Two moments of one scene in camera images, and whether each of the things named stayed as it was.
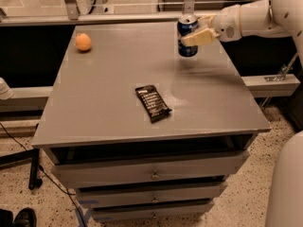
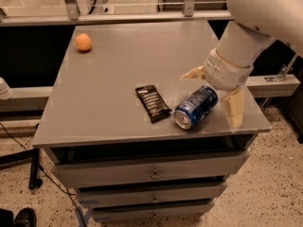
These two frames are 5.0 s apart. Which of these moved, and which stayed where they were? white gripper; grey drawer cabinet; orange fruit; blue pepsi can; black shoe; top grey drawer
Moved: white gripper; blue pepsi can
Stayed: grey drawer cabinet; top grey drawer; orange fruit; black shoe
